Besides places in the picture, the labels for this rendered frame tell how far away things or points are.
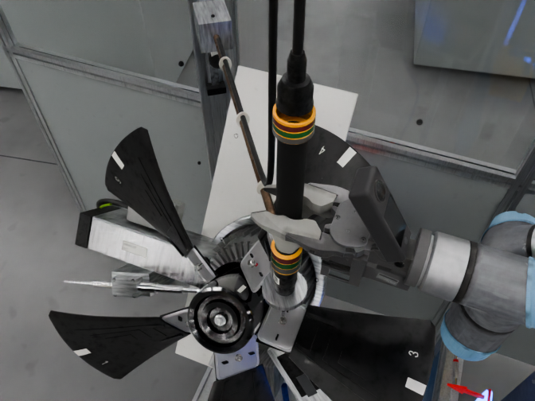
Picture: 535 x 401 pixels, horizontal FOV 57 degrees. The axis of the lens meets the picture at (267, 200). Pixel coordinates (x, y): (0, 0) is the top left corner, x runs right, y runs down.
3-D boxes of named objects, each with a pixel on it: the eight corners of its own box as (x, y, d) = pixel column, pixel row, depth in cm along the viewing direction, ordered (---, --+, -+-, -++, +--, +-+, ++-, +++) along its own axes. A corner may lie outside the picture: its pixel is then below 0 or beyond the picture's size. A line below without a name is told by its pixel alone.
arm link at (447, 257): (465, 280, 53) (474, 223, 58) (422, 267, 54) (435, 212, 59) (445, 312, 59) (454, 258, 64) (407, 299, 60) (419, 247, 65)
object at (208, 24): (195, 31, 115) (190, -4, 108) (224, 27, 116) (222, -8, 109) (201, 56, 109) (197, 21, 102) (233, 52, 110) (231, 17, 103)
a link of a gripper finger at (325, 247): (283, 251, 59) (357, 263, 58) (283, 243, 58) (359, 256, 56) (289, 219, 62) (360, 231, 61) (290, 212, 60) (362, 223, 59)
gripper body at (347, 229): (314, 274, 64) (407, 305, 61) (319, 235, 57) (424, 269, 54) (330, 229, 68) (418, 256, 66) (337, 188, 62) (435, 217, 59)
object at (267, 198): (213, 40, 106) (212, 34, 105) (220, 40, 107) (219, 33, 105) (275, 242, 73) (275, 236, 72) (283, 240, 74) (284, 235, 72)
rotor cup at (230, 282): (201, 317, 98) (170, 345, 85) (216, 250, 95) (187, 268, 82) (269, 343, 94) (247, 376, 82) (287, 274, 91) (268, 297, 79)
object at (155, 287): (216, 295, 99) (68, 285, 109) (216, 284, 99) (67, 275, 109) (212, 298, 97) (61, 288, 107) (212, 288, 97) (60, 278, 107)
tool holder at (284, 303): (254, 266, 81) (253, 231, 73) (296, 257, 82) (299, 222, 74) (267, 315, 75) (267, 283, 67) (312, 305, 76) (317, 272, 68)
